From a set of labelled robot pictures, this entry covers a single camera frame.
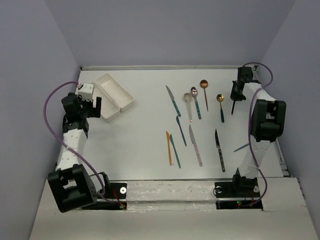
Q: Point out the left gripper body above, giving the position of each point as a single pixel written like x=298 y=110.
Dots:
x=87 y=110

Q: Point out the aluminium rail edge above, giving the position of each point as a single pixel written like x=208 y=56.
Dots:
x=158 y=67
x=280 y=155

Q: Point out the steel knife pink handle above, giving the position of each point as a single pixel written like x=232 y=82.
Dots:
x=193 y=140

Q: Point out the teal plastic spoon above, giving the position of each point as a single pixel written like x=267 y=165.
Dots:
x=242 y=147

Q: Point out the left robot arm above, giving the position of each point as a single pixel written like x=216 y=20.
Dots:
x=70 y=183

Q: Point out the aluminium rail right edge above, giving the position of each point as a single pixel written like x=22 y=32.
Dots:
x=280 y=155

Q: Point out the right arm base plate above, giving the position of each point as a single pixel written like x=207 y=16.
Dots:
x=229 y=199

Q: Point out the teal plastic knife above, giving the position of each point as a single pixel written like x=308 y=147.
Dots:
x=175 y=151

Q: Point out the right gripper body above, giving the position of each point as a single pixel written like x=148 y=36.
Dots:
x=235 y=95

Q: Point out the steel spoon teal handle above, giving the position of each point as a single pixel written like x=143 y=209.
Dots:
x=194 y=94

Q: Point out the white container right compartment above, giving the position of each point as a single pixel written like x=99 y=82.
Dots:
x=121 y=97

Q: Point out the beige plastic spoon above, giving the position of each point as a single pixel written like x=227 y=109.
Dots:
x=187 y=98

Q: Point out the black spoon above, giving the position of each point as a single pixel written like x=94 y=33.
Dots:
x=233 y=107

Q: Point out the gold spoon teal handle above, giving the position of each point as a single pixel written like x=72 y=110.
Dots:
x=220 y=99

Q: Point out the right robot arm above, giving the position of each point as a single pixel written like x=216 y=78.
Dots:
x=241 y=179

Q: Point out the white front cover board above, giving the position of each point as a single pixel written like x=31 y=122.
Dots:
x=284 y=217

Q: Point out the blue plastic knife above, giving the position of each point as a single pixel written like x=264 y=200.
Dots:
x=181 y=130

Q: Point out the steel knife dark handle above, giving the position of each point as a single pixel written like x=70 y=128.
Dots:
x=219 y=151

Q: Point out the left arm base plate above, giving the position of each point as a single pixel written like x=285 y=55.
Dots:
x=117 y=197

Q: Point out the white container compartment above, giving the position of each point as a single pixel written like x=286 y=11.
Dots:
x=109 y=109
x=121 y=97

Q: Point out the aluminium rail back edge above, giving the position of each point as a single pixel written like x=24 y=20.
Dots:
x=158 y=67

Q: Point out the copper spoon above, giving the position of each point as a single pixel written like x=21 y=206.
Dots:
x=204 y=85

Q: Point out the steel knife teal handle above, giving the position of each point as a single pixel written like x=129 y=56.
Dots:
x=173 y=101

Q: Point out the orange plastic knife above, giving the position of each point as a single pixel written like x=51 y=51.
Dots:
x=169 y=148

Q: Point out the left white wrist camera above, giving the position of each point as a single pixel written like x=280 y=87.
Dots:
x=85 y=91

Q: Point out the white container left compartment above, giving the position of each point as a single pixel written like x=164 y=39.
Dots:
x=109 y=109

